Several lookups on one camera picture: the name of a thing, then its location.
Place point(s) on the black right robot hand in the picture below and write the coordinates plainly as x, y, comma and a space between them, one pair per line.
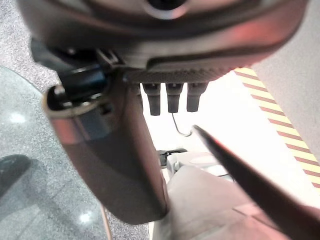
130, 155

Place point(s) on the round glass table top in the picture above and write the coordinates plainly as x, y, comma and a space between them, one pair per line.
37, 200

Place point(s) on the dark rounded object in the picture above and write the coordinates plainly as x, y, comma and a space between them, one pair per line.
12, 172

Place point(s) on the yellow red striped floor tape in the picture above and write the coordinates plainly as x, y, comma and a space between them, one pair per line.
282, 120

